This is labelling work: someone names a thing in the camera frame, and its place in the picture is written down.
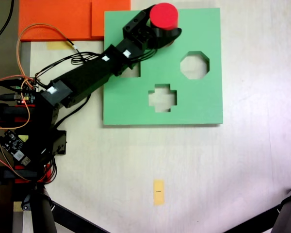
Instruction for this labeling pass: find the flat orange plate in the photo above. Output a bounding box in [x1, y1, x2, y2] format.
[18, 0, 93, 41]

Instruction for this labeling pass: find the green shape sorter board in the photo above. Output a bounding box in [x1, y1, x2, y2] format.
[102, 7, 224, 127]

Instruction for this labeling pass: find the thin orange wire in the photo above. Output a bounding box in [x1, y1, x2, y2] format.
[0, 23, 76, 132]

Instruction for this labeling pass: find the green circuit board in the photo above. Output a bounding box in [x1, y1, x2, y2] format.
[16, 77, 38, 104]

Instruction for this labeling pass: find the yellow tape strip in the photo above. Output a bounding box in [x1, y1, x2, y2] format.
[47, 40, 71, 50]

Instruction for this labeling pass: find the thin black tripod brace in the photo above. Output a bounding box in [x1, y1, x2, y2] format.
[223, 203, 282, 233]
[50, 200, 111, 233]

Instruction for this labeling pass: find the thick black tripod leg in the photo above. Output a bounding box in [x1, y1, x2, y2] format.
[271, 183, 291, 233]
[29, 183, 58, 233]

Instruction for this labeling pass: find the black USB plug cable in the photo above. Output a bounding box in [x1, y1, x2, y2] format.
[0, 75, 22, 88]
[0, 93, 22, 101]

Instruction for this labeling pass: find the red cylinder block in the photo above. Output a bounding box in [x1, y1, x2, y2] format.
[149, 2, 179, 32]

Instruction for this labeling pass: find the red black table clamp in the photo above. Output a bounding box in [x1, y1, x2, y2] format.
[0, 163, 52, 186]
[0, 103, 38, 124]

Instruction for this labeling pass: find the thick black cable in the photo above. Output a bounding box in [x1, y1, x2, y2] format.
[0, 0, 16, 67]

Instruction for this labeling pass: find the yellow tape marker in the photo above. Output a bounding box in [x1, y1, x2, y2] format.
[153, 179, 165, 206]

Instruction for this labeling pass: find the thin black wire pair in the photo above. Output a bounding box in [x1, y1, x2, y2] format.
[66, 38, 87, 60]

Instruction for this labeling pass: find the yellow tape piece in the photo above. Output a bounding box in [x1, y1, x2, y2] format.
[13, 200, 24, 213]

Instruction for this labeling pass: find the orange block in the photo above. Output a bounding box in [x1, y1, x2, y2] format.
[91, 0, 131, 37]

